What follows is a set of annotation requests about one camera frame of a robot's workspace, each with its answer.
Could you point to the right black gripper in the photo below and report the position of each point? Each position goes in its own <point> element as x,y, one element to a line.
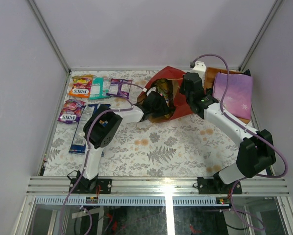
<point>182,90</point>

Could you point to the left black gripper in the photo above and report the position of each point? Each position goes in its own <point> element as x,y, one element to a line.
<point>158,103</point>

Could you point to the red paper bag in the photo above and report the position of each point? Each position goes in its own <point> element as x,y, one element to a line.
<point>176,101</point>

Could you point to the purple chocolate bar wrapper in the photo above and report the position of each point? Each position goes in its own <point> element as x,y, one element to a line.
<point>119,87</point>

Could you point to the teal snack packet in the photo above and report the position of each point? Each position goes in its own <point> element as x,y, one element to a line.
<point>100,88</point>

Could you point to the orange Fox's candy bag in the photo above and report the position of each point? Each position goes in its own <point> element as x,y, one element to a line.
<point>81,86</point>

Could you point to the purple Fox's candy bag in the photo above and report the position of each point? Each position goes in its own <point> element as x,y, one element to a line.
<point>71,111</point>

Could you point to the blue Doritos chip bag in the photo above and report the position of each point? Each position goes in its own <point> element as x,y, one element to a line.
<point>78,145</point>

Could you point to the yellow green candy bag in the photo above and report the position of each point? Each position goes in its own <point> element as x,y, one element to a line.
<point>164,86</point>

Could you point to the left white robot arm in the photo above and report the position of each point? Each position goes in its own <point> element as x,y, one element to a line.
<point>102,126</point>

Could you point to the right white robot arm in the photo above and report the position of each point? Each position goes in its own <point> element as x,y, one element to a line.
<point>255,152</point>

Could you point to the purple Frozen bag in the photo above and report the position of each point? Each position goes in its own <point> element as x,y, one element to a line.
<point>239,93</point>

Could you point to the wooden tray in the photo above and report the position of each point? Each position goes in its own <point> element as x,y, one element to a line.
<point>210,75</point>

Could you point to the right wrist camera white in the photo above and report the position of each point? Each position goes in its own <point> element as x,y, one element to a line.
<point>198,66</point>

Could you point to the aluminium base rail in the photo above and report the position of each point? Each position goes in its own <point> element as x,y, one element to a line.
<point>156,186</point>

